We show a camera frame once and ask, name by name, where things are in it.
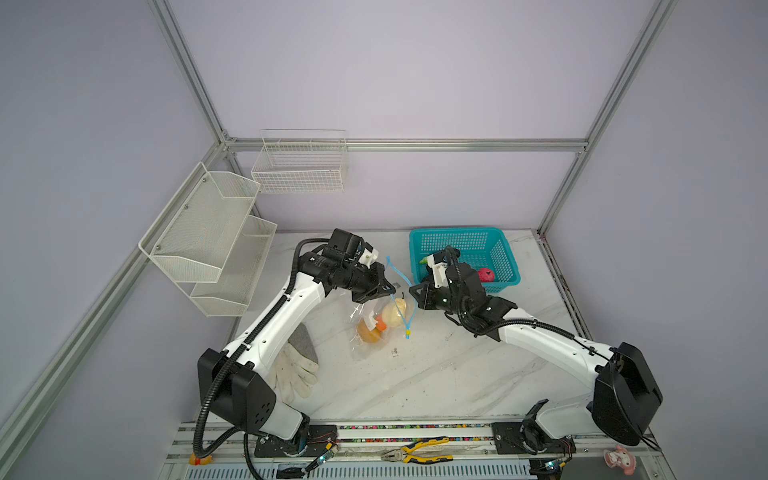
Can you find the white wire wall basket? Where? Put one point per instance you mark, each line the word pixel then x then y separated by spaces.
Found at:
pixel 296 161

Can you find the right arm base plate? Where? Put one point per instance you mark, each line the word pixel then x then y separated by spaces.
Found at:
pixel 528 438

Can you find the white mesh two-tier shelf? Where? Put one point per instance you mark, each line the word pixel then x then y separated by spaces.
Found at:
pixel 210 243

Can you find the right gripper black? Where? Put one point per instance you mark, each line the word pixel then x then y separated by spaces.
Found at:
pixel 423 297

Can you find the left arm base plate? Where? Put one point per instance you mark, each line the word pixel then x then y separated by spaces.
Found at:
pixel 309 443

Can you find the teal plastic basket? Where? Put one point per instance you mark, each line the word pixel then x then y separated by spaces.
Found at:
pixel 479 247

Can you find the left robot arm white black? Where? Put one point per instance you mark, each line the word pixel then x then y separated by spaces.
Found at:
pixel 236 393

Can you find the pink white plush toy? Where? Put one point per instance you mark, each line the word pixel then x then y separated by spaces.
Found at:
pixel 620 458

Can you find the white work glove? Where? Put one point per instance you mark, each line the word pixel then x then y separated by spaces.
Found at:
pixel 292 374

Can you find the yellow handled pliers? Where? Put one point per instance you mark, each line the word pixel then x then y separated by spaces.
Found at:
pixel 420 452

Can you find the pink apple toy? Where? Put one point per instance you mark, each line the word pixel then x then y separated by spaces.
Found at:
pixel 486 275

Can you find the clear zip top bag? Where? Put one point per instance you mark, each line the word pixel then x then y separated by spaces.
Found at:
pixel 361 351

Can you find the cream round toy food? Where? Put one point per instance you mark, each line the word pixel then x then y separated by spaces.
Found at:
pixel 395 313

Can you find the yellow mango toy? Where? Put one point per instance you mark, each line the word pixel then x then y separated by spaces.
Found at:
pixel 370 336

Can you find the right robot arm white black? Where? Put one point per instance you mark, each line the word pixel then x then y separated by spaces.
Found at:
pixel 623 395

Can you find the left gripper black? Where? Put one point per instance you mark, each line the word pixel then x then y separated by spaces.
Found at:
pixel 379 286

